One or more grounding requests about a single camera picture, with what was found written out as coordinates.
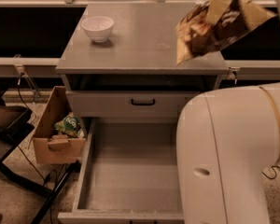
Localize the white ceramic bowl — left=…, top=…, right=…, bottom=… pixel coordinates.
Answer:
left=81, top=16, right=114, bottom=43

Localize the closed grey top drawer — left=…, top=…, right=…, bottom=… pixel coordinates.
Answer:
left=66, top=91, right=198, bottom=118

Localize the green snack bag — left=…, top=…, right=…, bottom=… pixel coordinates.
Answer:
left=54, top=112, right=84, bottom=138

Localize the black cart with tray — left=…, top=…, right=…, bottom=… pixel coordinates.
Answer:
left=0, top=73, right=82, bottom=224

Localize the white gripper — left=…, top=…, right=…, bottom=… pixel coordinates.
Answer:
left=205, top=0, right=232, bottom=25

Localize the black cable on floor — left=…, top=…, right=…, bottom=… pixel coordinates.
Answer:
left=261, top=164, right=280, bottom=182

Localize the cardboard box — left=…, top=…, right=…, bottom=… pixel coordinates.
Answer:
left=33, top=86, right=85, bottom=164

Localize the open grey middle drawer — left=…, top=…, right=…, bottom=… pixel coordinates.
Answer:
left=58, top=119, right=184, bottom=224

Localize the grey drawer cabinet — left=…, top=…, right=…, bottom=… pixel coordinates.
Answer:
left=56, top=1, right=228, bottom=130

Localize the grey metal railing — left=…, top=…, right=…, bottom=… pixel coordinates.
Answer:
left=0, top=0, right=280, bottom=90

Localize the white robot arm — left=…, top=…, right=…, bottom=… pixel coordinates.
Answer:
left=176, top=0, right=280, bottom=224

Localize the brown chip bag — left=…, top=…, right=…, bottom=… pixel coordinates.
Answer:
left=176, top=0, right=276, bottom=64

